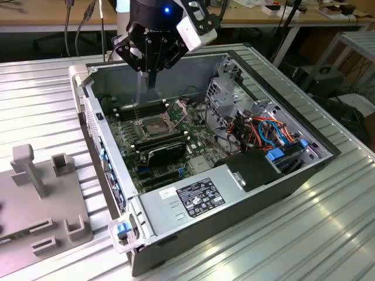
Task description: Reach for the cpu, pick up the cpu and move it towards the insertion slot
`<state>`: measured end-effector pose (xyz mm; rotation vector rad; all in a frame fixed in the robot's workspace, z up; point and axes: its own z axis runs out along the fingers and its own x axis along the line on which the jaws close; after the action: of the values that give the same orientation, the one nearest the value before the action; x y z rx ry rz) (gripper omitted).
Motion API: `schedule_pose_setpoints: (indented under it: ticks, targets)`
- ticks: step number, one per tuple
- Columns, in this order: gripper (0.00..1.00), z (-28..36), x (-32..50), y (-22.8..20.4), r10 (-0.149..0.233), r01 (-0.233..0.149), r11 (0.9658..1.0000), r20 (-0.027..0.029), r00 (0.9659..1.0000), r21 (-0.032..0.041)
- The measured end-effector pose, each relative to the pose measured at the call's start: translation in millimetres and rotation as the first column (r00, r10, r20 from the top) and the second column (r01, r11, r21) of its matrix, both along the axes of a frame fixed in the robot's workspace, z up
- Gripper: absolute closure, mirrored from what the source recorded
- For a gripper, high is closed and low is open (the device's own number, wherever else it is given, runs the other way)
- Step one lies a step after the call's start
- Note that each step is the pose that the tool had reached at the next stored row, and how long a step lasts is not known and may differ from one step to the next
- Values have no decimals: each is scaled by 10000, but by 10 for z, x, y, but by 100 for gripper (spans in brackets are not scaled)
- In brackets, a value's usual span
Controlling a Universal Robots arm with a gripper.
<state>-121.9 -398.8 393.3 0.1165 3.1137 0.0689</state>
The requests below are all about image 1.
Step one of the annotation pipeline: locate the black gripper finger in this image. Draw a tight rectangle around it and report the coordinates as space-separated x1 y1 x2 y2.
112 34 149 74
148 38 189 89

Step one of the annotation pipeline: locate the black RAM slot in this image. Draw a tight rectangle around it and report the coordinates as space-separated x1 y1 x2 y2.
133 131 188 147
115 104 169 122
112 98 168 114
135 136 190 153

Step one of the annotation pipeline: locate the CPU socket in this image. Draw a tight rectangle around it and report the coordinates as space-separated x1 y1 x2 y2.
134 115 173 139

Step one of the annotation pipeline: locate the black expansion slot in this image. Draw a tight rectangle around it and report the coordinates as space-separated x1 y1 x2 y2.
140 169 180 189

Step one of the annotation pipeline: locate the metal socket cover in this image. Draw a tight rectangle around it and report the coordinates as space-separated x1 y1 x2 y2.
165 98 189 129

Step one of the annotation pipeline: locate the perforated metal drive cage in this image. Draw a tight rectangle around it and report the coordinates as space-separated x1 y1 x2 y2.
204 52 256 130

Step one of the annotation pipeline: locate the black office chair base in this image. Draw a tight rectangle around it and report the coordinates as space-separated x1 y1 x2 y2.
31 29 104 58

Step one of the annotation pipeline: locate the wooden desk with white legs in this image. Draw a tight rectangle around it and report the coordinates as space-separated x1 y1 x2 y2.
216 0 375 67

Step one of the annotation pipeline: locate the green motherboard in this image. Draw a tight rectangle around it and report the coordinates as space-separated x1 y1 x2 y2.
101 96 223 194

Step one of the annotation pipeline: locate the black glossy graphics card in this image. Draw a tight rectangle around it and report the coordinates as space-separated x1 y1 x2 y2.
146 140 188 168

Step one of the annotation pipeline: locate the silver chipset heat sink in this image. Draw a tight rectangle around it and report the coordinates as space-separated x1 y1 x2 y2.
189 156 214 174

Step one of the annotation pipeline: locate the black plastic shroud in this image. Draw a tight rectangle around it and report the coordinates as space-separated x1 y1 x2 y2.
213 148 285 193

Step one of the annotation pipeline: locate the blue disk carrier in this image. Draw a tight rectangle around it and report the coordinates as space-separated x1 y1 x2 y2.
265 148 287 162

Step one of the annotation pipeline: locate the grey power supply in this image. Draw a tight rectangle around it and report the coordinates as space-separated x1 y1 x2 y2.
139 163 247 235

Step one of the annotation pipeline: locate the brown cardboard box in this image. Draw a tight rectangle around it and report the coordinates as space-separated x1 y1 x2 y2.
318 4 343 18

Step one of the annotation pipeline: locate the open black PC case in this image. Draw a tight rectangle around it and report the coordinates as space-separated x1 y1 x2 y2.
69 49 342 277

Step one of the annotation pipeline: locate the blue case latch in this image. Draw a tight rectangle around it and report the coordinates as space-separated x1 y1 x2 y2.
115 221 131 237

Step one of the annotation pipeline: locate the grey parts rack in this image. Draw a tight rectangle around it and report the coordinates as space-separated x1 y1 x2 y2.
0 143 95 259

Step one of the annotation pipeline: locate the black mesh case panel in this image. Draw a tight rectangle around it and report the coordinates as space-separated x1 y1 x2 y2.
315 95 370 145

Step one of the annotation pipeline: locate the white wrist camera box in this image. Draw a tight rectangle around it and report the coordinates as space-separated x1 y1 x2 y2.
175 16 218 53

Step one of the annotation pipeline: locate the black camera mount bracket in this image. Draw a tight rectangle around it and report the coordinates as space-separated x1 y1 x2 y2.
181 0 221 33

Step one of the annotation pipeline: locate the thin cable with connector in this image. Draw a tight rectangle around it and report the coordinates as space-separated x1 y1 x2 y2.
74 0 98 57

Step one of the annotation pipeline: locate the thick black cable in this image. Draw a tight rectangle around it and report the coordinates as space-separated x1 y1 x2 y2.
63 0 73 57

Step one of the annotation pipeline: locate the black wire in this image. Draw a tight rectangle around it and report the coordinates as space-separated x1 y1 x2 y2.
204 98 244 153

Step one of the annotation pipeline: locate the orange wire bundle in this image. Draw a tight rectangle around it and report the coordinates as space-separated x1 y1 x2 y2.
228 115 303 148

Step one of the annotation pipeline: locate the blue wire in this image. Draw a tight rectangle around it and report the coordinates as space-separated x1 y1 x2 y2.
257 118 287 146

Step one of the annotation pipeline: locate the black box with handle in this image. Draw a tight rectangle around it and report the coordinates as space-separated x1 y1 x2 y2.
298 66 346 98

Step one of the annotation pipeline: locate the grey metal shelf frame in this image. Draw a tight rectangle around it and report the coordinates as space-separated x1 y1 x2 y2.
318 30 375 95

